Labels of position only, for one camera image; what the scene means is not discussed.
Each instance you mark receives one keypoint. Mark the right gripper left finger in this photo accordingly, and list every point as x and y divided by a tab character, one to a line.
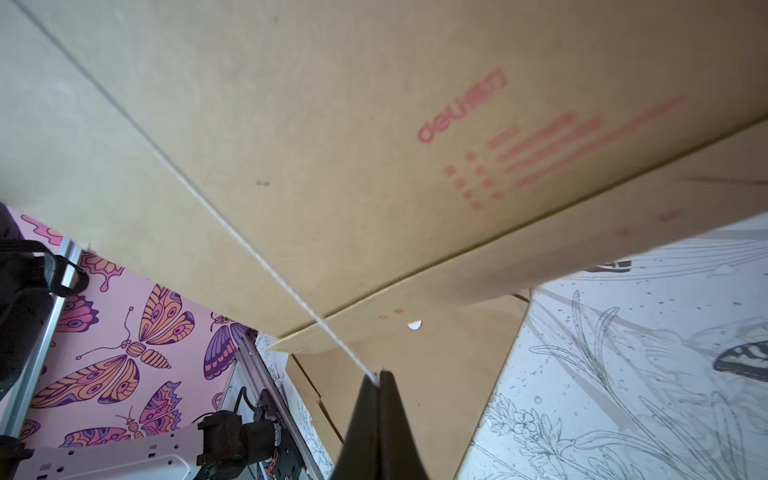
359	458

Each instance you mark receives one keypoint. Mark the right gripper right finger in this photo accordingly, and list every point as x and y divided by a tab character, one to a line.
398	455

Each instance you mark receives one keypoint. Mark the kraft file bag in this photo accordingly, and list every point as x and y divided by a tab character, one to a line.
374	161
446	371

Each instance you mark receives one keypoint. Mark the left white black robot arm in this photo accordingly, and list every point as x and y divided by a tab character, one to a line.
153	445

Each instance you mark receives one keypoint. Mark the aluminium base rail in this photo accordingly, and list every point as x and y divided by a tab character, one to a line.
270	396

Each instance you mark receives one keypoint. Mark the aluminium frame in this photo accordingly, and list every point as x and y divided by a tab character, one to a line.
35	282

